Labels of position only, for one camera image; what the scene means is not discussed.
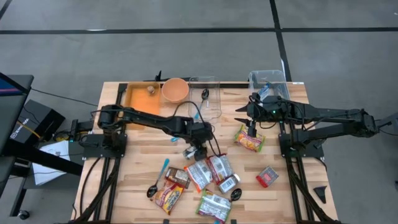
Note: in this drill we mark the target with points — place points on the spice jar with tan lid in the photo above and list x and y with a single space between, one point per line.
189 153

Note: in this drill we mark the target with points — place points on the black caster wheel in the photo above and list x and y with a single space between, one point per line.
23 214

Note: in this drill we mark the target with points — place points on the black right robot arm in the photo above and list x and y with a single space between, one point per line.
326 113

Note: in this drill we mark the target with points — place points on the white paper sheets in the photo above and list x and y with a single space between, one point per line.
49 168

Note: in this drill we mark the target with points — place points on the small brown spice jar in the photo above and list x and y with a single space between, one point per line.
151 90

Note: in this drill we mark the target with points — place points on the spice jar with white lid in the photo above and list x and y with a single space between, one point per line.
228 184

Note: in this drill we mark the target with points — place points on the orange ramen packet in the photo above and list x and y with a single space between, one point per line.
199 174

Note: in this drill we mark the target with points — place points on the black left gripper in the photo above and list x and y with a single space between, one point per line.
202 132

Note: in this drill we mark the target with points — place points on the black desk frame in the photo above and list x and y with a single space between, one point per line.
46 158

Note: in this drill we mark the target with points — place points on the green yellow ramen packet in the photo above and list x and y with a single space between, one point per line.
255 143

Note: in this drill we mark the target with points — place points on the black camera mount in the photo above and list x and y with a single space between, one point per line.
159 77

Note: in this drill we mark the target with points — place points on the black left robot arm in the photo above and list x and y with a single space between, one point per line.
149 119

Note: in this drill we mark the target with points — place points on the small red box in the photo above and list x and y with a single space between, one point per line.
267 176

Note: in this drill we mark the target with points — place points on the orange plastic tray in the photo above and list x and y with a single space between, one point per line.
141 101

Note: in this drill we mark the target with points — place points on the black plastic wedge mount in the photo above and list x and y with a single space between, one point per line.
321 194

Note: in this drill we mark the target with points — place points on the small clear plastic bin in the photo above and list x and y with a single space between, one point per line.
213 102

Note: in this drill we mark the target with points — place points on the small black bracket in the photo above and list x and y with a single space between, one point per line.
166 221
233 221

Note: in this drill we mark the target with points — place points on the lime chili ramen packet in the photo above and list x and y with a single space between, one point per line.
214 207

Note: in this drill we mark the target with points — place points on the silver seasoning wrapper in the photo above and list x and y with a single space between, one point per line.
178 175

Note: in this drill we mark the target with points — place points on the large clear plastic bin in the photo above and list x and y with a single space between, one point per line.
273 77

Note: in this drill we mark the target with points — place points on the orange bowl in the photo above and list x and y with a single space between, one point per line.
175 90

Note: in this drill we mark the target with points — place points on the red yellow ramen packet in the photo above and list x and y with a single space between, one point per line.
169 197

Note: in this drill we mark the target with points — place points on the black computer monitor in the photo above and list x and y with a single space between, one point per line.
12 109

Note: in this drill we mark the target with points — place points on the blue ramen packet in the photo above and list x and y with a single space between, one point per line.
265 91

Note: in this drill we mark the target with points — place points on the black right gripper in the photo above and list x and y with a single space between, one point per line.
264 109

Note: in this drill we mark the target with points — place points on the black computer case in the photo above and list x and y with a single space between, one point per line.
37 119

